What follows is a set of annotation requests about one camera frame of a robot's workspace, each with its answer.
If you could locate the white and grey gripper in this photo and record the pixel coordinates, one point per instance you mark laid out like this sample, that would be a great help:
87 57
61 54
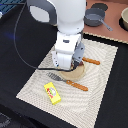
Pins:
69 49

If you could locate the yellow box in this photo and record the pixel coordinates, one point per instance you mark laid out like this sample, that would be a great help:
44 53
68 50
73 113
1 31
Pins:
52 93

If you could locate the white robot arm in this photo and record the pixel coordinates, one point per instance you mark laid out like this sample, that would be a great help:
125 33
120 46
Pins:
68 16

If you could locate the round wooden plate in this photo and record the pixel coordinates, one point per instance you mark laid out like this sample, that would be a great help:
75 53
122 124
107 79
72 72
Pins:
76 74

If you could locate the dark grey frying pan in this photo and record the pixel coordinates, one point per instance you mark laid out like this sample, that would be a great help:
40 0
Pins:
95 17

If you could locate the beige woven placemat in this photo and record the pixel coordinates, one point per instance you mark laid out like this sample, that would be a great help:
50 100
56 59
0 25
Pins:
77 108

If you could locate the black stove burner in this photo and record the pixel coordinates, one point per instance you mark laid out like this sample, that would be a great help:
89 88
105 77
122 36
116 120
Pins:
100 6

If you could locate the beige bowl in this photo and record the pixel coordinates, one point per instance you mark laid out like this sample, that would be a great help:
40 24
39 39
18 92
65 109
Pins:
124 15

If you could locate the fork with wooden handle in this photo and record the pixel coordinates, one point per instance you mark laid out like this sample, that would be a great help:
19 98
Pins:
69 82

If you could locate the knife with wooden handle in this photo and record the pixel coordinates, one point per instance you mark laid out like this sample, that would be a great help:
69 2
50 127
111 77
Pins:
91 61

